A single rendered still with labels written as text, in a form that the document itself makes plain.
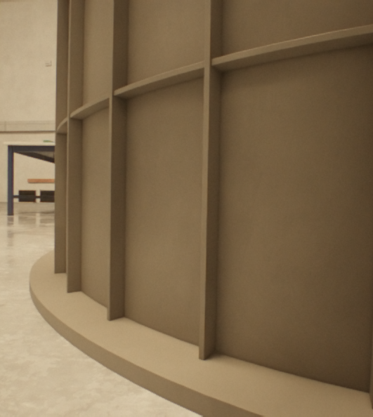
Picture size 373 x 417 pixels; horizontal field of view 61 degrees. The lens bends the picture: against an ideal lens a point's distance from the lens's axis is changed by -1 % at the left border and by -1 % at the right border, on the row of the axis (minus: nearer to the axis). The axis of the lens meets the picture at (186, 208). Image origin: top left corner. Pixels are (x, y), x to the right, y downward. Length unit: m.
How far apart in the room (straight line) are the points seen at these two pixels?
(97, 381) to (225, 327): 0.17
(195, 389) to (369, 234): 0.25
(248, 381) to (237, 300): 0.09
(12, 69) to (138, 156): 7.27
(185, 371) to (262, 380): 0.09
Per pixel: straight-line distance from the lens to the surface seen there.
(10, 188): 4.24
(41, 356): 0.54
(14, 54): 7.84
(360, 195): 0.39
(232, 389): 0.40
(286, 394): 0.40
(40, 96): 7.28
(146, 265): 0.52
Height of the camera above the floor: 0.23
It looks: 2 degrees down
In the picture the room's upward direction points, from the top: 1 degrees clockwise
